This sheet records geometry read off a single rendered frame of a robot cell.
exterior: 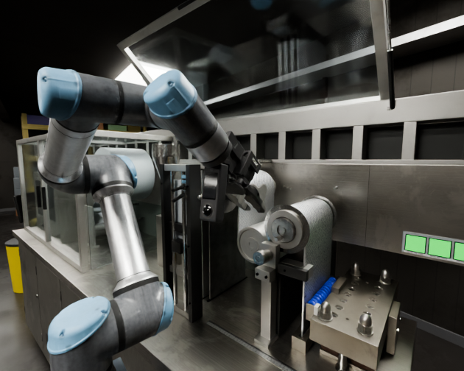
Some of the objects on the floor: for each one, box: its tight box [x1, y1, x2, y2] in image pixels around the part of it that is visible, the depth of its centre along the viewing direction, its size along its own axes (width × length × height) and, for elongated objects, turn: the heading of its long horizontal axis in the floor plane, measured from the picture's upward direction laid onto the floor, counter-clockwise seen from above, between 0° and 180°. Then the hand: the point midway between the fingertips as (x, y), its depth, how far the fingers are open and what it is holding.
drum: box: [5, 239, 23, 293], centre depth 280 cm, size 35×35×56 cm
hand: (253, 210), depth 60 cm, fingers open, 3 cm apart
